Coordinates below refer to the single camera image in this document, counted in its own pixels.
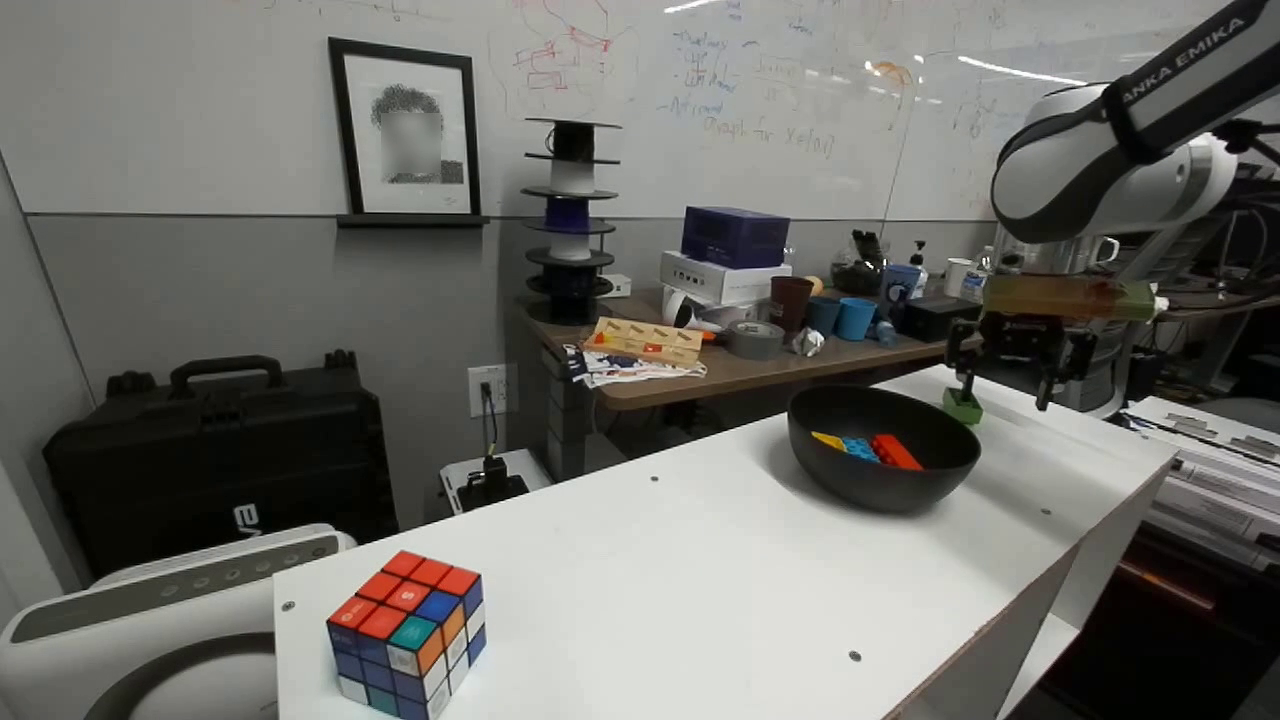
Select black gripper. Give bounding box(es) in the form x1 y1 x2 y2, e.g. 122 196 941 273
945 307 1105 415

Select green toy block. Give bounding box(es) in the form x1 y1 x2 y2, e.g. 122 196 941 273
941 385 988 431

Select orange toy block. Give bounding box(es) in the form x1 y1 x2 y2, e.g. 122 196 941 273
869 430 929 477

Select black bowl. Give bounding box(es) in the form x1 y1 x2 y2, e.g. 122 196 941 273
782 385 982 522

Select white mug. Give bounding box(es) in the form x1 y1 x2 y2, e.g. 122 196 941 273
936 252 982 300

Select blue cup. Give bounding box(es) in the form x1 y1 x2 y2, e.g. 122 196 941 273
813 292 882 349

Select dark red mug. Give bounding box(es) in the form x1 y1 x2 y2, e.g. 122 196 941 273
766 273 819 337

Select wooden desk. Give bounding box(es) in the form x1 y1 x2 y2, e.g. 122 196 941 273
511 296 990 471

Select dark blue box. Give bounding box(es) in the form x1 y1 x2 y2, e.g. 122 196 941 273
678 203 794 273

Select white cardboard box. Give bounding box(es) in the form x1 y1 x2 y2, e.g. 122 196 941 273
657 247 792 311

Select yellow game box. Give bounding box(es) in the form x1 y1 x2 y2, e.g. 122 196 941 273
579 316 713 371

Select printed paper sheets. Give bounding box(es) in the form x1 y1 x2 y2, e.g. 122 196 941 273
561 340 713 397

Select whiteboard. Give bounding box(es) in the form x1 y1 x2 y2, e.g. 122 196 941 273
0 0 1280 226

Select stack of filament spools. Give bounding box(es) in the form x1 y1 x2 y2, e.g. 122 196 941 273
519 114 625 328

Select white power box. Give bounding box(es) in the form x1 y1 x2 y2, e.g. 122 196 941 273
436 446 553 522

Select Rubik's cube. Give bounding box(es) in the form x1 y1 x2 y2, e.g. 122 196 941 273
325 548 491 720

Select framed portrait picture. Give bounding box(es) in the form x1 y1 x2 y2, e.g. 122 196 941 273
325 38 491 232

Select black hard case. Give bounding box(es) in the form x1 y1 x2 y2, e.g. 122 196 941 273
39 349 401 582

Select white plastic appliance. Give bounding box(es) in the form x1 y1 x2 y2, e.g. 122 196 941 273
0 522 358 720

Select grey duct tape roll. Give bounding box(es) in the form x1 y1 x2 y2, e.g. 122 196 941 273
718 316 788 360

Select white wall outlet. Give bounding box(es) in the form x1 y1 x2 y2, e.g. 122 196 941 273
462 360 511 420

